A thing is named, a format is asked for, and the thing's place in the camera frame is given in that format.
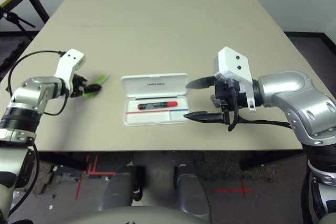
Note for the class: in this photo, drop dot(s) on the green highlighter marker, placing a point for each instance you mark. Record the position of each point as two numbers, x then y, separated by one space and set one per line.
103 78

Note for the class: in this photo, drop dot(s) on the white plastic pencil case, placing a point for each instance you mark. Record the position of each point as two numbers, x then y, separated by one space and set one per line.
155 83

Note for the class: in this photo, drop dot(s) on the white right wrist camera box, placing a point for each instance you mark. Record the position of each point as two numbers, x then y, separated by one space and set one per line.
233 64

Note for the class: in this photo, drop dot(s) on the black foam mat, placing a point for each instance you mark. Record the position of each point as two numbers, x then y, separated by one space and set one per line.
10 51

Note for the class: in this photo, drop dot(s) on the black tripod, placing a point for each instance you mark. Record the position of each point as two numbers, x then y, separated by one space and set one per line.
11 17

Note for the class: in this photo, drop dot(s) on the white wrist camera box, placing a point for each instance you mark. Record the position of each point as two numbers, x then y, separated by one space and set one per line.
69 61
233 64

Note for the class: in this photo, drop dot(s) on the red and black marker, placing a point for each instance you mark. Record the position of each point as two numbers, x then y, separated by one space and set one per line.
157 105

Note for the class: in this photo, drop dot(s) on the grey robot torso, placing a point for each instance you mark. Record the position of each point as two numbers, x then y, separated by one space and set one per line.
144 217

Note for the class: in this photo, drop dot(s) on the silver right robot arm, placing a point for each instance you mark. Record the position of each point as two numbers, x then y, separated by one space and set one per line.
288 87

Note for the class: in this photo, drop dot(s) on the grey robot leg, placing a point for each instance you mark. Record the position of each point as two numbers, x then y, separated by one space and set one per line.
116 190
191 192

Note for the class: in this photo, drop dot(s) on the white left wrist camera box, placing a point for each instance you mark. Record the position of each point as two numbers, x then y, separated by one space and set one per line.
69 61

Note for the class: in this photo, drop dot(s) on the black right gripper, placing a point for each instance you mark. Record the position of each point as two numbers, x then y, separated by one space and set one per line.
228 95

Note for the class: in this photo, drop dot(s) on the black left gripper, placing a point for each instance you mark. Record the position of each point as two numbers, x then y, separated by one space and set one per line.
78 85

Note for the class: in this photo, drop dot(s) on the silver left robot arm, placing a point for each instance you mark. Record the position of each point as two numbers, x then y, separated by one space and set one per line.
34 87

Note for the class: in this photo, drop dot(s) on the grey left robot leg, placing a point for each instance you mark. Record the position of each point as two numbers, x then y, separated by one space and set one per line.
116 190

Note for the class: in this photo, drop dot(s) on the grey right robot leg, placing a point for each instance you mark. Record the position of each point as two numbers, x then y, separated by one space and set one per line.
191 192

